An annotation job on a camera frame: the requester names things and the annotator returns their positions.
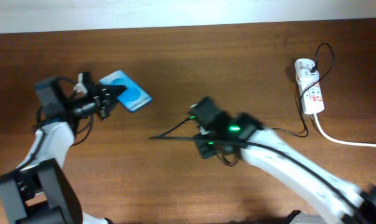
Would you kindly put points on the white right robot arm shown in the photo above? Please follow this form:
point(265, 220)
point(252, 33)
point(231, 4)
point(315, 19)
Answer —
point(335, 200)

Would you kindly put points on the white power strip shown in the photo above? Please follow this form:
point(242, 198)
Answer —
point(310, 93)

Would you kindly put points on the white USB charger plug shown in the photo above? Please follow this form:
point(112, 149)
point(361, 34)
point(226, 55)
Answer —
point(305, 76)

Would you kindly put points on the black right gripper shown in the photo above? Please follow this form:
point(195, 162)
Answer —
point(205, 152)

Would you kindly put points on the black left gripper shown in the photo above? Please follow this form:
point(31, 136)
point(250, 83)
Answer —
point(103, 99)

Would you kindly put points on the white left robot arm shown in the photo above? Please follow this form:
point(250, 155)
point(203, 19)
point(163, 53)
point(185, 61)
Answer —
point(37, 190)

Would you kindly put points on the blue Galaxy smartphone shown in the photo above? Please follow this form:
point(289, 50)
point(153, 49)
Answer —
point(134, 97)

